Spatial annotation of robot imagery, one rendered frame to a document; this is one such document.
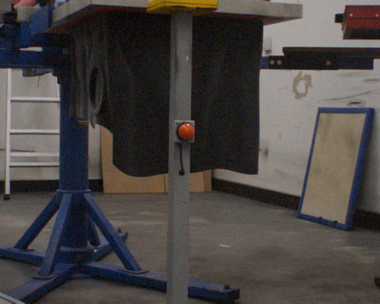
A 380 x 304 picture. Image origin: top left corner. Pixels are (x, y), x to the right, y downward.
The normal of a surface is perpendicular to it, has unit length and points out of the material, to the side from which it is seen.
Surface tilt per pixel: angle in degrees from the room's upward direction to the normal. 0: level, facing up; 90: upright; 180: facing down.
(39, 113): 90
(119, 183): 75
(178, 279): 90
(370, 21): 90
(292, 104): 90
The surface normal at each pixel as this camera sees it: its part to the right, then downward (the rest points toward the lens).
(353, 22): -0.15, 0.05
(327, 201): -0.91, -0.21
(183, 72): 0.36, 0.05
